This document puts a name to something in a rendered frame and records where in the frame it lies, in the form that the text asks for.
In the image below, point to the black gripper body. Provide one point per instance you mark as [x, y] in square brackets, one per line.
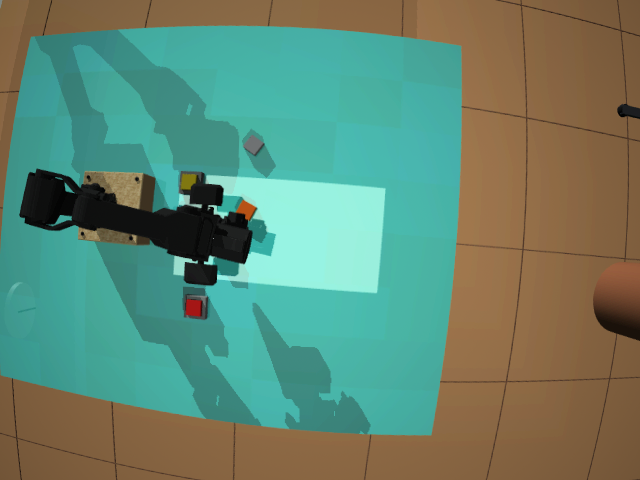
[205, 194]

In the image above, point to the red button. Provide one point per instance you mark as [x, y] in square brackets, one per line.
[195, 307]

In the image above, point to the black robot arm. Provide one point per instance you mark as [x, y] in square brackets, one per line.
[181, 232]

